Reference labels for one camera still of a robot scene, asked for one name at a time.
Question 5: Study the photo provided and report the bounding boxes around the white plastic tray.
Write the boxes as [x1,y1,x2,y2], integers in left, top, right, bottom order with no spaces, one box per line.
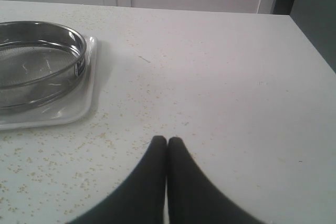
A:
[1,36,98,131]

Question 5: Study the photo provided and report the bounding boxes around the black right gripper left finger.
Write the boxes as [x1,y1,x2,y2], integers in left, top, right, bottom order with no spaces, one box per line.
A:
[71,136,167,223]

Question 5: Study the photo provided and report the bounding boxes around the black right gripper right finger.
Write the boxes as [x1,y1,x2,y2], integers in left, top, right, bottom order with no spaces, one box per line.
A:
[167,137,262,224]

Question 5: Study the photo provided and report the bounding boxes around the round stainless steel sieve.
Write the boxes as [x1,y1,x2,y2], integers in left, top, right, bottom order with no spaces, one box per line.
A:
[1,21,87,112]

